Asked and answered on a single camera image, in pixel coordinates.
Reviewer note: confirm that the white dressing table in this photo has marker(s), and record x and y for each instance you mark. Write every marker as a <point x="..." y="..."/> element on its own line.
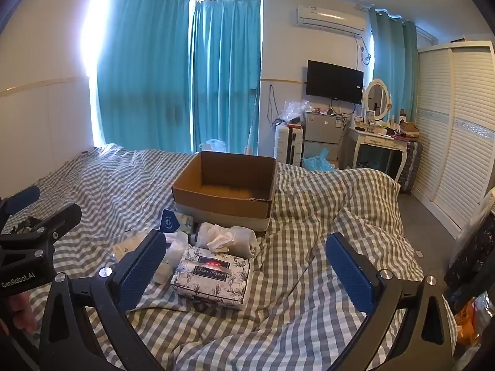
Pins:
<point x="377" y="141"/>

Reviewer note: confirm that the white suitcase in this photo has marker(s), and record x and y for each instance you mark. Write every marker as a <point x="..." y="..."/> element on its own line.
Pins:
<point x="288" y="145"/>

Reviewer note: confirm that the clear plastic bag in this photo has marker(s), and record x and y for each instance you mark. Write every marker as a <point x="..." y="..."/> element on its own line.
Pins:
<point x="294" y="110"/>

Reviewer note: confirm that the wide teal curtain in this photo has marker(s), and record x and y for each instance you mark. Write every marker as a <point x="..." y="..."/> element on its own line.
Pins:
<point x="143" y="58"/>

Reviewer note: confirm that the white oval mirror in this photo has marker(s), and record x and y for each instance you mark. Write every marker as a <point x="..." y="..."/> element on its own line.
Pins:
<point x="377" y="98"/>

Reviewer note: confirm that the orange plastic bag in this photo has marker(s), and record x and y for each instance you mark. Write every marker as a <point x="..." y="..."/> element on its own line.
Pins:
<point x="468" y="317"/>

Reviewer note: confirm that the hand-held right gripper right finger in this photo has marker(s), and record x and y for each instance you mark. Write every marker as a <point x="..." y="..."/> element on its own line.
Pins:
<point x="348" y="274"/>

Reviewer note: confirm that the grey mini fridge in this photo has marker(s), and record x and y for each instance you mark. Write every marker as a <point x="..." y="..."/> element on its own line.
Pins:
<point x="323" y="131"/>

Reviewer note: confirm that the small brown carton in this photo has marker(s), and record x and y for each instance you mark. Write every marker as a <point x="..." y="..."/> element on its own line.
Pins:
<point x="410" y="129"/>

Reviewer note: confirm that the person's left hand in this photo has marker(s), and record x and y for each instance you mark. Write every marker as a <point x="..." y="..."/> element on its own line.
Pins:
<point x="22" y="313"/>

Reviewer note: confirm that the black wall television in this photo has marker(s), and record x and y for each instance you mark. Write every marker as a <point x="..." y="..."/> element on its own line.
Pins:
<point x="334" y="81"/>

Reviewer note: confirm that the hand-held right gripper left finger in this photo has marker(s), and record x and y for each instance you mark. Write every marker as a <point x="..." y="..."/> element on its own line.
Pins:
<point x="143" y="270"/>

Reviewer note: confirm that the dark blue packet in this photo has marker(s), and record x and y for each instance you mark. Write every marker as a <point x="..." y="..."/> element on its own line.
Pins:
<point x="168" y="220"/>

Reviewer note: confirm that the narrow teal curtain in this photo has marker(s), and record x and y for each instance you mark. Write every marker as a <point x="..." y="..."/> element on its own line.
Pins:
<point x="390" y="62"/>

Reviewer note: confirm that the cardboard box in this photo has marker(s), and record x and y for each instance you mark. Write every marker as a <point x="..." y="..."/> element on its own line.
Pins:
<point x="228" y="205"/>

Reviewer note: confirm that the white tissue packets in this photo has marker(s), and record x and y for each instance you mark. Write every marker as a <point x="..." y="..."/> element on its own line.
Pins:
<point x="172" y="255"/>

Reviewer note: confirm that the white plastic bag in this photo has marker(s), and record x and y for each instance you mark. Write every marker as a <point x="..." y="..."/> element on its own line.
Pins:
<point x="212" y="145"/>

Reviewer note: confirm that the clear plastic packet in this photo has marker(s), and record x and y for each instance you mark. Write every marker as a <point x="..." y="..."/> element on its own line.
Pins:
<point x="124" y="248"/>

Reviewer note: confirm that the white air conditioner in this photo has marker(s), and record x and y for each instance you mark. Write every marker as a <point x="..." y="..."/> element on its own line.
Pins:
<point x="330" y="17"/>

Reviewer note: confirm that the white slatted wardrobe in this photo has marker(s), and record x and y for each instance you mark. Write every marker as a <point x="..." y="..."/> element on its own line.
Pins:
<point x="452" y="131"/>

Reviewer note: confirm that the dark floral bag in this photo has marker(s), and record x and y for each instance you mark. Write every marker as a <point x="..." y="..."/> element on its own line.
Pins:
<point x="471" y="251"/>

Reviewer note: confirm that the floral tissue pack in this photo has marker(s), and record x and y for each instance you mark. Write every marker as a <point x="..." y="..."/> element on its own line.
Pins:
<point x="212" y="278"/>

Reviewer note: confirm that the dark suitcase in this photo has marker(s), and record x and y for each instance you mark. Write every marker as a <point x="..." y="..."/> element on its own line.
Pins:
<point x="409" y="166"/>

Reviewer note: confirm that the white cloth bundle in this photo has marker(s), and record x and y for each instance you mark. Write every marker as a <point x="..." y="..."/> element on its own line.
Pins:
<point x="228" y="239"/>

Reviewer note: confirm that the pale green wipes packet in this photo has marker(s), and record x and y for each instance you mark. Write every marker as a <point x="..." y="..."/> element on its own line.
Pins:
<point x="187" y="223"/>

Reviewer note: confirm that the blue plastic bag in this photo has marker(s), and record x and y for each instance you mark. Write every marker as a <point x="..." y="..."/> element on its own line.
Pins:
<point x="319" y="163"/>

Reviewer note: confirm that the grey checked bed blanket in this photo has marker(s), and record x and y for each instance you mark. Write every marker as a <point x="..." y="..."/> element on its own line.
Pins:
<point x="301" y="216"/>

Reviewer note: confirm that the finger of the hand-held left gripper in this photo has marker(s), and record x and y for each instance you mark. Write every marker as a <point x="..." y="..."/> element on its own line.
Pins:
<point x="23" y="197"/>
<point x="58" y="216"/>

